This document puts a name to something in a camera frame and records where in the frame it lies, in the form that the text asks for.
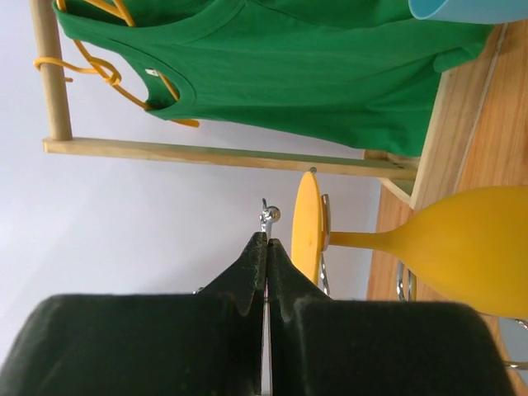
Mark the green tank top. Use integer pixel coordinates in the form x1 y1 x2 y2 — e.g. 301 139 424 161
53 1 492 157

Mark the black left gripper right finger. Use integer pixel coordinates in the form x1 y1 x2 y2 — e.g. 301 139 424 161
267 239 514 395

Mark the blue plastic wine glass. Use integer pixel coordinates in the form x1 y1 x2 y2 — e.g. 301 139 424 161
408 0 527 25

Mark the orange plastic wine glass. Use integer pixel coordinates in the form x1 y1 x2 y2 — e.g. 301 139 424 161
290 171 528 319

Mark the wooden clothes rack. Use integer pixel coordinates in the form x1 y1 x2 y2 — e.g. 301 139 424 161
28 0 508 211

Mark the chrome wine glass rack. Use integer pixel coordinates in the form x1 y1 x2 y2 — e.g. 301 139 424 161
192 167 528 370

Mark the yellow clothes hanger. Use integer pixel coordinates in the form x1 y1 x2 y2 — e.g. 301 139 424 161
33 0 200 128

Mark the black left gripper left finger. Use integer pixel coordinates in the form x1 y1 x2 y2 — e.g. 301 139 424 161
1 233 267 395

